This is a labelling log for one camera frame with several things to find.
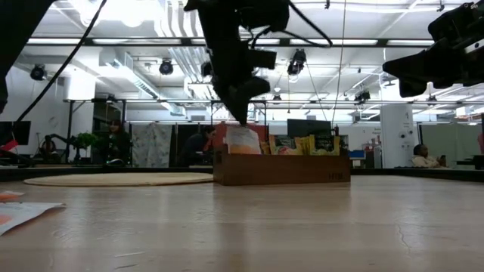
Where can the person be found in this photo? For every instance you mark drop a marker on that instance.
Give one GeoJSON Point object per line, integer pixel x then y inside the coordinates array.
{"type": "Point", "coordinates": [196, 145]}
{"type": "Point", "coordinates": [118, 143]}
{"type": "Point", "coordinates": [423, 158]}
{"type": "Point", "coordinates": [47, 146]}

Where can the round woven placemat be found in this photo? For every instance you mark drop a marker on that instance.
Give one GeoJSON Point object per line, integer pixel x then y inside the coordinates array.
{"type": "Point", "coordinates": [113, 179]}

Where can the grey patterned curtain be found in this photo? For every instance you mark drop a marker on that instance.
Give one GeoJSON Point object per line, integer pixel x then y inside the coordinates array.
{"type": "Point", "coordinates": [151, 145]}

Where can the grey green panel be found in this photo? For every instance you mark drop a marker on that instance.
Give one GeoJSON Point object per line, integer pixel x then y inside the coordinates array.
{"type": "Point", "coordinates": [450, 136]}

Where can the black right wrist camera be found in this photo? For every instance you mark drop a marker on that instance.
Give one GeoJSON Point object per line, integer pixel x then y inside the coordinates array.
{"type": "Point", "coordinates": [452, 20]}

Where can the black ceiling spot lamp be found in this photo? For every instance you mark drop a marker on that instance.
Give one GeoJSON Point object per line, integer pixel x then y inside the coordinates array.
{"type": "Point", "coordinates": [362, 95]}
{"type": "Point", "coordinates": [38, 72]}
{"type": "Point", "coordinates": [166, 67]}
{"type": "Point", "coordinates": [296, 62]}

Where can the black background robot arm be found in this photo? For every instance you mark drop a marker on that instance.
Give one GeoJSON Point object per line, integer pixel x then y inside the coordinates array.
{"type": "Point", "coordinates": [62, 139]}

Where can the white pillar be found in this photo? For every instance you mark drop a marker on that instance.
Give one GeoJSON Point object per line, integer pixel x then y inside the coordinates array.
{"type": "Point", "coordinates": [397, 128]}

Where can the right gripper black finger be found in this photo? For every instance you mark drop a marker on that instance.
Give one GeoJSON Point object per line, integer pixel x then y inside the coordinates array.
{"type": "Point", "coordinates": [412, 63]}

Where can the white orange tea bag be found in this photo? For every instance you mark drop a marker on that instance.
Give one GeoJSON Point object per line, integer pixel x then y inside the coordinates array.
{"type": "Point", "coordinates": [242, 141]}
{"type": "Point", "coordinates": [22, 215]}
{"type": "Point", "coordinates": [9, 196]}

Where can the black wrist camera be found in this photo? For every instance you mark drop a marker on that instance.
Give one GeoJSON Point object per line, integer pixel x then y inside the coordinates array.
{"type": "Point", "coordinates": [452, 20]}
{"type": "Point", "coordinates": [264, 15]}

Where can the black beam with light strips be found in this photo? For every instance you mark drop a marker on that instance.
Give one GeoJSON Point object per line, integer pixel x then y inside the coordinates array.
{"type": "Point", "coordinates": [355, 42]}

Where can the orange partition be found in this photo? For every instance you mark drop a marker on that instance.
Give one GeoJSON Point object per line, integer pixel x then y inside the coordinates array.
{"type": "Point", "coordinates": [221, 136]}

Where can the wooden tea box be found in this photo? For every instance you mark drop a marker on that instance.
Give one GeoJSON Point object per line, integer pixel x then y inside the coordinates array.
{"type": "Point", "coordinates": [283, 170]}

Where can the green background plant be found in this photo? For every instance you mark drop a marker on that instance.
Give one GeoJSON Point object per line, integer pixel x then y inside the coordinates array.
{"type": "Point", "coordinates": [86, 140]}

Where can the black desk monitor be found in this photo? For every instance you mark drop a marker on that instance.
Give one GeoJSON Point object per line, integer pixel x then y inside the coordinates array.
{"type": "Point", "coordinates": [308, 127]}

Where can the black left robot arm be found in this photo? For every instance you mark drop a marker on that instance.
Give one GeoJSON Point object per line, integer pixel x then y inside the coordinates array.
{"type": "Point", "coordinates": [15, 38]}

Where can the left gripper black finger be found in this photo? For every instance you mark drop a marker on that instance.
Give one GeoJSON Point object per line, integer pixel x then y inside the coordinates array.
{"type": "Point", "coordinates": [244, 109]}
{"type": "Point", "coordinates": [228, 104]}

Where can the black wall monitor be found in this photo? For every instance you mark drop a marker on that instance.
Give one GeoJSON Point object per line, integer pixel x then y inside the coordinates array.
{"type": "Point", "coordinates": [20, 132]}

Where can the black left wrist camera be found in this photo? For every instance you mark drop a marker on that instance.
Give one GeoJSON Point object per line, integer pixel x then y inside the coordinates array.
{"type": "Point", "coordinates": [264, 15]}

